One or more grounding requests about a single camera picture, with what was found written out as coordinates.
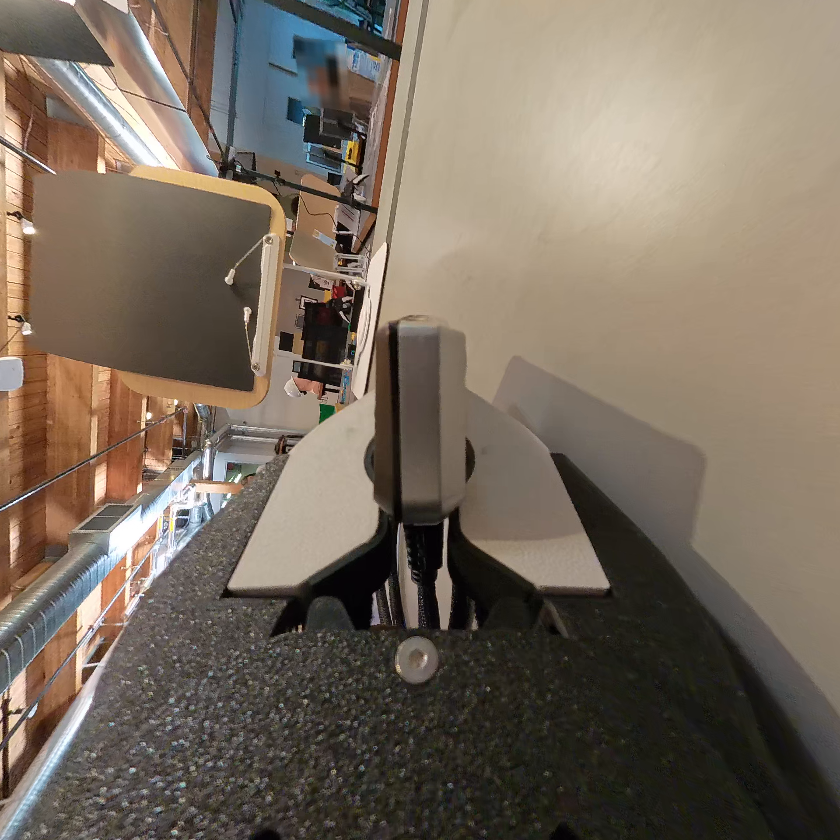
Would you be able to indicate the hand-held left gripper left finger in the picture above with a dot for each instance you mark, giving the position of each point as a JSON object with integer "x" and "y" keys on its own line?
{"x": 308, "y": 518}

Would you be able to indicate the silver duct with vent grille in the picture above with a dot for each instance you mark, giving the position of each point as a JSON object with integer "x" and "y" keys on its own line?
{"x": 72, "y": 571}

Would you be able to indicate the white ceiling access point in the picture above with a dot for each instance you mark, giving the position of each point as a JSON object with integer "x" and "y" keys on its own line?
{"x": 10, "y": 374}

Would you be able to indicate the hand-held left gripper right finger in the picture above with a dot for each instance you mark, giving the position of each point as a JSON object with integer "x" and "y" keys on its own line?
{"x": 525, "y": 518}

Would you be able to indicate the black flag panel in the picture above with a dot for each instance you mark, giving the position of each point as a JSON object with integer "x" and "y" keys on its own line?
{"x": 52, "y": 26}

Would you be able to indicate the wood-framed black panel stand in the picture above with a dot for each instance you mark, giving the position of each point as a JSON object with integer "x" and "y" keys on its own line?
{"x": 151, "y": 282}

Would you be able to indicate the silver ceiling duct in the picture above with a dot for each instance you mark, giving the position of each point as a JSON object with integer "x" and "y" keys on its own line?
{"x": 105, "y": 79}

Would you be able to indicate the beige panel on white stand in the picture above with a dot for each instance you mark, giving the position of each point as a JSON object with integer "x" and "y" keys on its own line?
{"x": 313, "y": 253}
{"x": 321, "y": 197}

